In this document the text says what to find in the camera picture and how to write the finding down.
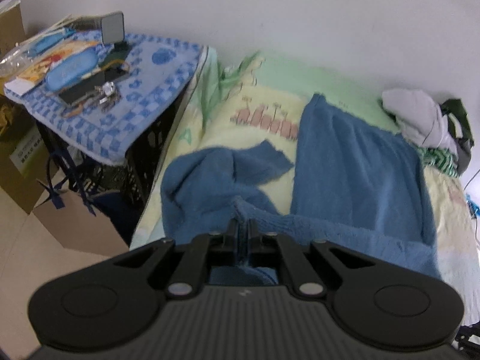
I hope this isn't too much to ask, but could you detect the illustrated book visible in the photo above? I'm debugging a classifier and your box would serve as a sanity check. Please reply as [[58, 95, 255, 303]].
[[7, 41, 95, 95]]

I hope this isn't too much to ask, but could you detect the blue zip case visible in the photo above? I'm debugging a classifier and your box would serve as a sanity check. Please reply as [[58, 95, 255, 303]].
[[46, 50, 99, 93]]

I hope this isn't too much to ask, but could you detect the light blue slim pouch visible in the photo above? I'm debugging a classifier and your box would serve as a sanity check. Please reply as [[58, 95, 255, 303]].
[[28, 32, 70, 55]]

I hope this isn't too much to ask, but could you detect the blue tray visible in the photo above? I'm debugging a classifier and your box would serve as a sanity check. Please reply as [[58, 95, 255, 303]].
[[465, 193, 480, 219]]

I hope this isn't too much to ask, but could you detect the printed pastel bed sheet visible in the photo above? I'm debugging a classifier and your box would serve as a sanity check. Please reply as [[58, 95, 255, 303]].
[[129, 50, 480, 308]]

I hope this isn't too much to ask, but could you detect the green white striped garment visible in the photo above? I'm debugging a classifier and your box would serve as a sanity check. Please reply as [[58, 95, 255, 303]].
[[416, 146, 463, 178]]

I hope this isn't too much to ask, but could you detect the green leaf print cloth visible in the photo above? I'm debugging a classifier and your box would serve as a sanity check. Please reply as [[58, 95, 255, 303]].
[[187, 49, 265, 128]]

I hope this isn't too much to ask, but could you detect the black wallet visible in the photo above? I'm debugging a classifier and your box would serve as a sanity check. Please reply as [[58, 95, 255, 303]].
[[60, 69, 129, 106]]

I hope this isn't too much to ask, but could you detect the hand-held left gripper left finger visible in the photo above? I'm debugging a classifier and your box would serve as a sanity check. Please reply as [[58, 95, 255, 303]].
[[112, 218, 241, 299]]

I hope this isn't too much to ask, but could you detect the dark blue ribbon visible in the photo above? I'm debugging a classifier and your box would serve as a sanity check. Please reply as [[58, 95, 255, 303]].
[[37, 150, 99, 217]]

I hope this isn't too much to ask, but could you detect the printed cardboard box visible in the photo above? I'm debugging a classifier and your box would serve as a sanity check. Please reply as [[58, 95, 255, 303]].
[[0, 94, 58, 215]]

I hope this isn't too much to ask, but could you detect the bunch of keys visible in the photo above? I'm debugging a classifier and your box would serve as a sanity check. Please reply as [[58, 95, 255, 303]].
[[88, 80, 121, 110]]

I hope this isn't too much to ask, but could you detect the blue checkered towel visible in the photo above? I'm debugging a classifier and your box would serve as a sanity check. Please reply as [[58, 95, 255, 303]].
[[4, 32, 213, 166]]

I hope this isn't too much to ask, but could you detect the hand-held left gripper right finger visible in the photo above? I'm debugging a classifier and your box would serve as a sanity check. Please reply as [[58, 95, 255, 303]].
[[247, 218, 371, 299]]

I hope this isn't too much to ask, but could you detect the small standing mirror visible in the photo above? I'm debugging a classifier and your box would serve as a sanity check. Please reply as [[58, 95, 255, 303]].
[[100, 11, 130, 52]]

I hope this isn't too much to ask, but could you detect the plain cardboard box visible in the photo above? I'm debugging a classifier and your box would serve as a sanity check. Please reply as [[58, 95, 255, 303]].
[[32, 191, 130, 260]]

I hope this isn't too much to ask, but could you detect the tall cardboard box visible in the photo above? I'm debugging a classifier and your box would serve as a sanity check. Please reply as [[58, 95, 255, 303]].
[[0, 0, 29, 61]]

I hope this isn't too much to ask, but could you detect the clear plastic bag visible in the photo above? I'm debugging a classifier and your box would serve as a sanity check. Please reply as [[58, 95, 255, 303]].
[[0, 45, 31, 78]]

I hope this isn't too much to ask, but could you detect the white wall cable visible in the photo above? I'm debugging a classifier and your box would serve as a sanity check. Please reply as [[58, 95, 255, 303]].
[[463, 169, 480, 193]]

